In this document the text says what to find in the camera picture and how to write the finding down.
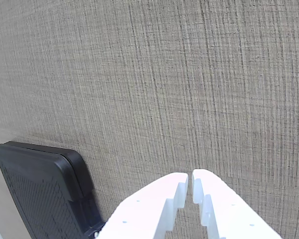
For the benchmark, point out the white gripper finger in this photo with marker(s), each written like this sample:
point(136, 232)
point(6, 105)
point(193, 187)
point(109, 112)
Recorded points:
point(139, 211)
point(229, 211)

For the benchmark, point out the black plastic case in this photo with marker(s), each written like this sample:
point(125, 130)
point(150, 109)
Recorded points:
point(44, 191)

